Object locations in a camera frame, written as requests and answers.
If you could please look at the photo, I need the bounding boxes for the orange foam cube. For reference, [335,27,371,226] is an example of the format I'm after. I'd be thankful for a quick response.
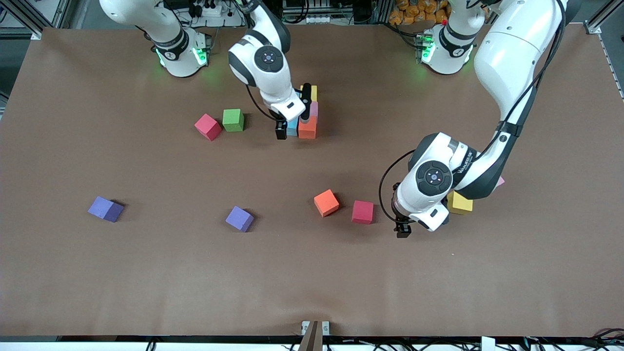
[298,116,317,140]
[313,189,340,217]

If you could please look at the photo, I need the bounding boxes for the red foam cube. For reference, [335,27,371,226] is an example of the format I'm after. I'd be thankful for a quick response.
[351,200,374,225]
[194,114,223,141]

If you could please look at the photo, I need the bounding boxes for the purple foam cube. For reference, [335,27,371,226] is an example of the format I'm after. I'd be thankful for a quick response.
[88,196,124,223]
[225,206,255,233]

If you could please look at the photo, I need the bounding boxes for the green foam cube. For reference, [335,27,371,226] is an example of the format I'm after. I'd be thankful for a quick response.
[222,109,245,133]

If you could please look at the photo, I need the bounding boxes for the brown table cover sheet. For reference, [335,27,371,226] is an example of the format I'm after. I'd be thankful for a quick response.
[0,24,624,338]

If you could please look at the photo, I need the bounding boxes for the white electrical box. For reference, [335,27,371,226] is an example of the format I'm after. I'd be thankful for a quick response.
[282,0,337,25]

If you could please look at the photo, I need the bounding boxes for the white power strip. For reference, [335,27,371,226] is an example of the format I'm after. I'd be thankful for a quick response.
[181,0,244,27]

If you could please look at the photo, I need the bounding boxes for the orange packets pile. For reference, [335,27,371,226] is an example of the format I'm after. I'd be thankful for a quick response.
[389,0,451,26]

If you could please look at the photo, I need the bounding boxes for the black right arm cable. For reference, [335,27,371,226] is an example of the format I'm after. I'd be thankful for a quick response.
[245,84,276,121]

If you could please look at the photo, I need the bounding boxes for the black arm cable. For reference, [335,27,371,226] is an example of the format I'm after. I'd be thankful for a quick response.
[379,149,416,225]
[245,84,276,121]

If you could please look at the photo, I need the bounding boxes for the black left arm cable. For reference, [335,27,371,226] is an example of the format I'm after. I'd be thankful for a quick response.
[379,149,416,225]

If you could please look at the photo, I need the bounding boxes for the silver bracket with brown post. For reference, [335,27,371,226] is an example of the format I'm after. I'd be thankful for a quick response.
[298,320,331,351]

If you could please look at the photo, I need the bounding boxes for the aluminium frame profile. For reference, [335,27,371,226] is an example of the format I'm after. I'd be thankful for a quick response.
[0,0,71,40]
[585,0,624,35]

